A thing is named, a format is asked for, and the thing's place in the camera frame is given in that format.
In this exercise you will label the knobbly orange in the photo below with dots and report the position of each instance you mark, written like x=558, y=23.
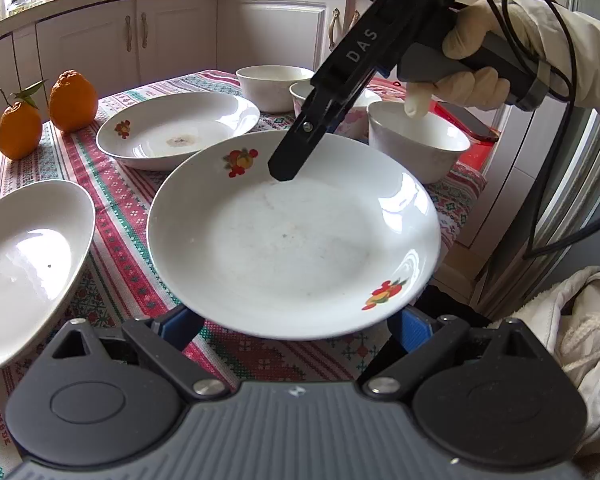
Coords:
x=72, y=105

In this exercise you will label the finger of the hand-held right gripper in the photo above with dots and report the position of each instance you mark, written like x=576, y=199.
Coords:
x=292, y=152
x=347, y=107

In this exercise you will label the glass jar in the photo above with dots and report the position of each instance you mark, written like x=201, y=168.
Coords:
x=17, y=6

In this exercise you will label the dark smartphone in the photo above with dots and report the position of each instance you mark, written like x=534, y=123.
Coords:
x=472, y=122

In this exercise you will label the red green patterned tablecloth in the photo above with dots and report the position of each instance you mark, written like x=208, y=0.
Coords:
x=125, y=220

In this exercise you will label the plain white bowl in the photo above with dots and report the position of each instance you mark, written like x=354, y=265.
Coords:
x=270, y=90
x=420, y=155

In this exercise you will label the white kitchen cabinets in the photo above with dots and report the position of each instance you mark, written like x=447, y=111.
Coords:
x=180, y=40

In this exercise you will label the silver refrigerator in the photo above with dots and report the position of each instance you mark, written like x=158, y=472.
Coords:
x=570, y=185

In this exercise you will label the person's right hand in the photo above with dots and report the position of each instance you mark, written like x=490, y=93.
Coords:
x=475, y=22

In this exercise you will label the orange with green leaves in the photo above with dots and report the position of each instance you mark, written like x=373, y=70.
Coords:
x=20, y=132

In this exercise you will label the white fruit-print plate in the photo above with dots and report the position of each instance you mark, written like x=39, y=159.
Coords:
x=180, y=120
x=290, y=240
x=25, y=270

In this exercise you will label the white bowl with pink flowers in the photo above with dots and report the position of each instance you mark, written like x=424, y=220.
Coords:
x=357, y=129

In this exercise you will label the white fleece garment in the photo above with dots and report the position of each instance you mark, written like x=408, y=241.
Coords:
x=580, y=345

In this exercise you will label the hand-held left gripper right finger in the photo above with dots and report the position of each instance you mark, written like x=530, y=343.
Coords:
x=412, y=330

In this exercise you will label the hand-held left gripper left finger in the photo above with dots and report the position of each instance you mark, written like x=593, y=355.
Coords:
x=177, y=327

